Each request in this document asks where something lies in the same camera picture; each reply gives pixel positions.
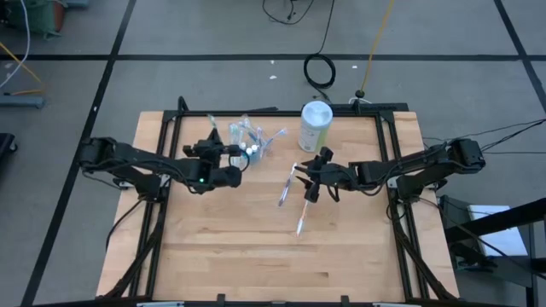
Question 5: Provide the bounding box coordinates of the thin black floor cable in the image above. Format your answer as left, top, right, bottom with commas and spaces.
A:
468, 119, 546, 140
481, 122, 546, 151

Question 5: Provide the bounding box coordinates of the green bag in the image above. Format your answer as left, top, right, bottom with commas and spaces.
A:
3, 0, 90, 39

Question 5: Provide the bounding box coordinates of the loose black arm cable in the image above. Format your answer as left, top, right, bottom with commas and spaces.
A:
105, 198, 146, 251

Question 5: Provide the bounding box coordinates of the yellow cable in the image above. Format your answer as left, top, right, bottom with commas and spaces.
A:
360, 0, 396, 93

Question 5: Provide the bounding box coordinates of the clear plastic cup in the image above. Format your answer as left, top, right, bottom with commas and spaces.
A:
229, 136, 274, 167

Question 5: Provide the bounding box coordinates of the white cable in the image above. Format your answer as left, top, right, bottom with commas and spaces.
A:
0, 0, 32, 90

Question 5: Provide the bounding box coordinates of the purple wrapped toothbrush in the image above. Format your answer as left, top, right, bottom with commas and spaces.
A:
277, 161, 299, 209

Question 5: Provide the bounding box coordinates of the black cable with plug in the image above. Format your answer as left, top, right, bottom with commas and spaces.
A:
262, 0, 315, 26

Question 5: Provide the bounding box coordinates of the coiled black cable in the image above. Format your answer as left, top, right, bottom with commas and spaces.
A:
303, 0, 338, 103

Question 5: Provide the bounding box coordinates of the black equipment stand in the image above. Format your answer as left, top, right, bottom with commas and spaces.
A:
439, 194, 546, 307

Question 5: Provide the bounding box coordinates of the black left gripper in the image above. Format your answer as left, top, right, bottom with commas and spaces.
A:
183, 129, 242, 193

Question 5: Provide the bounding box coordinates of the black slanted beam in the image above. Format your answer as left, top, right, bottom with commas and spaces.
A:
443, 198, 546, 240

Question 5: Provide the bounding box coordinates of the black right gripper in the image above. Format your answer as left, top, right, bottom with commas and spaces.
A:
293, 147, 359, 204

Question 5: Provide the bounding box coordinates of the orange cable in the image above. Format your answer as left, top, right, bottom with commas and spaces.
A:
0, 41, 46, 96

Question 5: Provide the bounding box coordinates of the white box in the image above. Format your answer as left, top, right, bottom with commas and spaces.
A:
468, 204, 529, 258

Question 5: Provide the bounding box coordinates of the white green wipes canister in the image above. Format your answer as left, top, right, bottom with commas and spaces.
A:
297, 100, 334, 154

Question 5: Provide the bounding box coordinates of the grey blue floor bar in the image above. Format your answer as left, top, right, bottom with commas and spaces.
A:
0, 94, 46, 110

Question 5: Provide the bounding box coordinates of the black cable bundle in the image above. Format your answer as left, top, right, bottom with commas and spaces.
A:
102, 208, 166, 299
392, 211, 451, 300

